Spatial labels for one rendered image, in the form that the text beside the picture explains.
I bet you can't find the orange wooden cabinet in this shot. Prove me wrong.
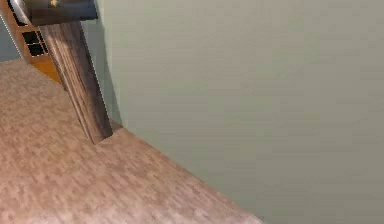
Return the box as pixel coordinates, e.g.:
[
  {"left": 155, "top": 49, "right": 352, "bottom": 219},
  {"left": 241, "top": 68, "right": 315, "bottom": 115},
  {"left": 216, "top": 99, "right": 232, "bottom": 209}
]
[{"left": 0, "top": 0, "right": 63, "bottom": 84}]

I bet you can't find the dark wooden table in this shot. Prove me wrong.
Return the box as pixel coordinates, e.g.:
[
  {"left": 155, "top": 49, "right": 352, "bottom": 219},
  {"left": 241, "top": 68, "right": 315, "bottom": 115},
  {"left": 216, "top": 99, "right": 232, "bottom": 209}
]
[{"left": 9, "top": 0, "right": 114, "bottom": 145}]

